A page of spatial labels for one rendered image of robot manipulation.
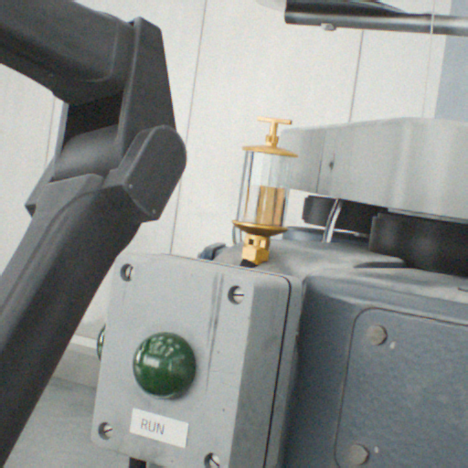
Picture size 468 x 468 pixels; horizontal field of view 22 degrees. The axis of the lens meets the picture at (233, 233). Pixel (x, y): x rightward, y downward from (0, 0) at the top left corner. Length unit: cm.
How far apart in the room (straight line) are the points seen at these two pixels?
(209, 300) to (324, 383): 7
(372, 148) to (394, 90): 552
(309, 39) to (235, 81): 50
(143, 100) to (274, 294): 36
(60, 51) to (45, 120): 662
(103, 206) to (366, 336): 33
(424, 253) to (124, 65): 31
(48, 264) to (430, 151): 28
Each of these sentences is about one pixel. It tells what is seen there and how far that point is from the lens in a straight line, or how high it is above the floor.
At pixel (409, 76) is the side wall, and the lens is 622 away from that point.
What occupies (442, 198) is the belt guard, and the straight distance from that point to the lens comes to 65.
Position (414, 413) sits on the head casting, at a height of 128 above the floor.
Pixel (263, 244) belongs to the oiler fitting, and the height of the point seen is 134.
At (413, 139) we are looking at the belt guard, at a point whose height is 140.
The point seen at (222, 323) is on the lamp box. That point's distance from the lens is 52.
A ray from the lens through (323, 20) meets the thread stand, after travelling 94.
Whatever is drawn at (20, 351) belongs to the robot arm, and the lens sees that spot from 78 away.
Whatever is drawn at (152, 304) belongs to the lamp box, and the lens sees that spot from 54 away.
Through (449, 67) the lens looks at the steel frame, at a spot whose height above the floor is 198.
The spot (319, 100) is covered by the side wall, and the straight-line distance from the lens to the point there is 641.
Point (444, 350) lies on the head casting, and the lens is 53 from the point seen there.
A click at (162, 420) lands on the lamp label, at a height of 126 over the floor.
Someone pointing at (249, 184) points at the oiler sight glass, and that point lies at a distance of 59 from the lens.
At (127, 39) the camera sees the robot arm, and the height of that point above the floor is 146.
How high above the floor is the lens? 137
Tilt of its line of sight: 3 degrees down
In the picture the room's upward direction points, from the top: 8 degrees clockwise
